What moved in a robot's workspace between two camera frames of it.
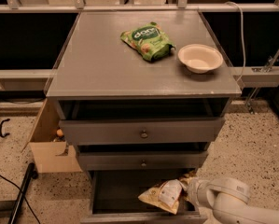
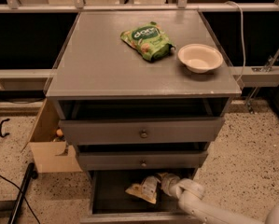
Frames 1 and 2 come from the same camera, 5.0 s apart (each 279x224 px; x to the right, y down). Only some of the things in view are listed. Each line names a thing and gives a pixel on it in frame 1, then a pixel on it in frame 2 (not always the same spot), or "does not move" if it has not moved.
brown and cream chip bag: [166, 194] -> [146, 189]
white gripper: [193, 189] -> [167, 182]
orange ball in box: [60, 133] does not move
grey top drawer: [145, 130] does not move
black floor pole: [32, 173] does not move
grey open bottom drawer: [115, 199] does not move
